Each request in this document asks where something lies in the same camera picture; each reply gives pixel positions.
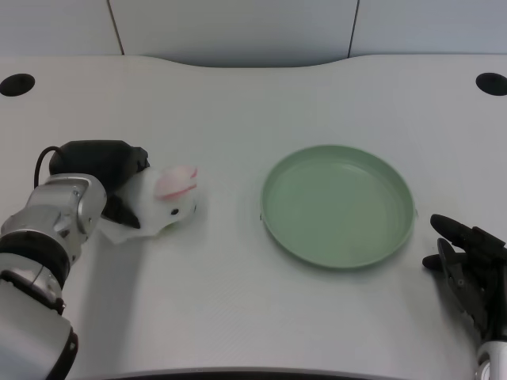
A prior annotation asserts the white plush rabbit doll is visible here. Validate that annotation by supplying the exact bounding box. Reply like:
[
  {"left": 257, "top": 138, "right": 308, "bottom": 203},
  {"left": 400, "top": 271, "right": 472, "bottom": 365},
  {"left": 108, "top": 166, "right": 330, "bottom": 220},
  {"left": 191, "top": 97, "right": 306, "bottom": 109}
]
[{"left": 97, "top": 165, "right": 199, "bottom": 244}]

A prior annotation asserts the green round plate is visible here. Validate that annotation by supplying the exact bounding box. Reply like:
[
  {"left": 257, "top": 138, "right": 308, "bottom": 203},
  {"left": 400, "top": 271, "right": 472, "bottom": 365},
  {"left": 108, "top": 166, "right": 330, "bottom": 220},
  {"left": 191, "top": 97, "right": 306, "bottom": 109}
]
[{"left": 259, "top": 144, "right": 418, "bottom": 272}]

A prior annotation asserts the black round cable grommet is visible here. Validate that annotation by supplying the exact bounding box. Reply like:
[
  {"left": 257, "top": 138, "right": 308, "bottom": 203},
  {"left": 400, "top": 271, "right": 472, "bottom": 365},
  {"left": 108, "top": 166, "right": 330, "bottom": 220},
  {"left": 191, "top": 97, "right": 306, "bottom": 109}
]
[
  {"left": 475, "top": 72, "right": 507, "bottom": 97},
  {"left": 0, "top": 73, "right": 36, "bottom": 97}
]

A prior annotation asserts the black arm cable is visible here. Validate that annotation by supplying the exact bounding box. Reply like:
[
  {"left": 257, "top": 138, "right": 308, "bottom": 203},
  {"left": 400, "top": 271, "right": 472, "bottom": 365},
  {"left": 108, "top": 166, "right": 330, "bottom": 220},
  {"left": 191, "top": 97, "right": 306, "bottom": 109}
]
[{"left": 33, "top": 146, "right": 61, "bottom": 188}]

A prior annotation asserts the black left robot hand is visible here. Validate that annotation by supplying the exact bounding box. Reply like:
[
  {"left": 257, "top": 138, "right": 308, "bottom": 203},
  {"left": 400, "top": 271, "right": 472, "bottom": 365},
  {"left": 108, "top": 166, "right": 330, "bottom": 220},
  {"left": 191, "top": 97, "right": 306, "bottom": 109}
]
[{"left": 48, "top": 139, "right": 151, "bottom": 230}]

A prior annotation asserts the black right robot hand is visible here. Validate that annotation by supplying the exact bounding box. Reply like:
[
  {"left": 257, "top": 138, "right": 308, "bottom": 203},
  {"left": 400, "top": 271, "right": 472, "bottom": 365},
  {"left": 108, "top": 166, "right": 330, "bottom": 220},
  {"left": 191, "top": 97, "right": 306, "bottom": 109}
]
[{"left": 421, "top": 214, "right": 507, "bottom": 341}]

